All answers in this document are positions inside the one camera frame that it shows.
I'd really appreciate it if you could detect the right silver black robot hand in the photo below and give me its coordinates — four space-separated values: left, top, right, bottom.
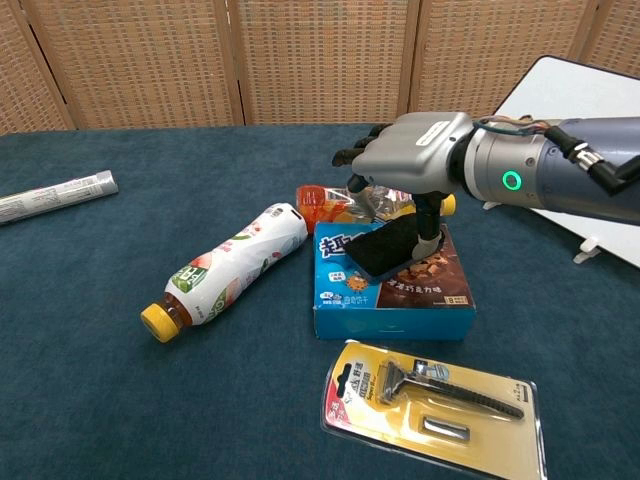
332 111 475 257

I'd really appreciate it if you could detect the black sponge pad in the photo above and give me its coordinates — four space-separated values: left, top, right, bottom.
344 215 441 279

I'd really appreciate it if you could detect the clear orange label bottle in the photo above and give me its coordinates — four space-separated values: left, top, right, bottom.
294 183 457 225

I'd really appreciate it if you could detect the woven folding screen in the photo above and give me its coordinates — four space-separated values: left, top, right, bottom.
0 0 640 137

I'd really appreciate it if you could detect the white magnetic board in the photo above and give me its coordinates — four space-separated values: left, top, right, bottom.
482 54 640 271

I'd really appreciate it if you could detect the blue cookie box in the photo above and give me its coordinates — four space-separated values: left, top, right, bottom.
312 219 477 342

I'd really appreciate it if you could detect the white peach tea bottle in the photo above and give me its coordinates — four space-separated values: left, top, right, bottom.
140 202 309 344

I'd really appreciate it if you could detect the yellow razor blister pack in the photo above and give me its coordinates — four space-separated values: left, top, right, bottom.
319 339 549 480

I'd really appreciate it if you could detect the white silver toothpaste tube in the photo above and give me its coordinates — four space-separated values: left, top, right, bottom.
0 169 120 226

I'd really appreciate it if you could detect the dark blue table cloth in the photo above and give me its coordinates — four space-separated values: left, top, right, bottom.
0 122 640 480

